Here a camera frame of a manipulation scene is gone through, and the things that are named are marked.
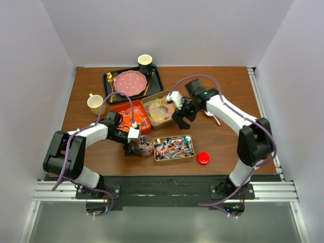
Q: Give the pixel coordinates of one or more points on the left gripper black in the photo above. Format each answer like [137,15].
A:
[130,151]

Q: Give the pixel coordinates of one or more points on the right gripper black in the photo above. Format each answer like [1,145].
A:
[179,117]

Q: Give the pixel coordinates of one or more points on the clear glass jar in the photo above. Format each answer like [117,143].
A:
[145,146]

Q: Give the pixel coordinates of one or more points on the gold tin of gummies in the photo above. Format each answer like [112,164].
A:
[159,111]

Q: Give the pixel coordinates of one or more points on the silver metal scoop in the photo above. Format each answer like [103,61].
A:
[213,116]

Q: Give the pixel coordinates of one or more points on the gold tin of candies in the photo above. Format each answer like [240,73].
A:
[176,149]

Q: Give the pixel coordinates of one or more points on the orange box of lollipops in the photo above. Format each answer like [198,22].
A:
[140,116]

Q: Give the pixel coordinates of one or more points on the red jar lid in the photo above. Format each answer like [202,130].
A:
[203,158]

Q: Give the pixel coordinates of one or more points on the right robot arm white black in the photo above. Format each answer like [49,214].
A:
[255,141]

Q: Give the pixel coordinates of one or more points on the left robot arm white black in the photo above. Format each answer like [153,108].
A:
[66,154]

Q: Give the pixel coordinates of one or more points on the gold knife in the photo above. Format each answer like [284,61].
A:
[149,79]

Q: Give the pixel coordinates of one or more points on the pink polka dot plate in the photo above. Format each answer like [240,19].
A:
[130,82]

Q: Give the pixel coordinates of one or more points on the yellow mug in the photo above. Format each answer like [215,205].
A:
[96,104]

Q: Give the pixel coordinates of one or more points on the dark green mug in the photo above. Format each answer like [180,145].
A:
[146,66]

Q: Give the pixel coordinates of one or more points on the gold spoon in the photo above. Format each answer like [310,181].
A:
[114,86]

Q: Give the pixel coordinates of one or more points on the gold fork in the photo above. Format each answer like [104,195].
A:
[109,75]

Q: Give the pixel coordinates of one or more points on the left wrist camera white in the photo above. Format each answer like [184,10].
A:
[134,133]

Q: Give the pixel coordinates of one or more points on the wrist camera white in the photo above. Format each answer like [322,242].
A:
[176,98]
[134,133]

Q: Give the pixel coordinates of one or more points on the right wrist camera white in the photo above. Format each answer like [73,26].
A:
[176,98]

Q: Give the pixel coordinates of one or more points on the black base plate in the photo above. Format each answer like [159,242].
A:
[163,191]

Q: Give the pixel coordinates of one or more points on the aluminium frame rail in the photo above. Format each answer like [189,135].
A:
[269,192]

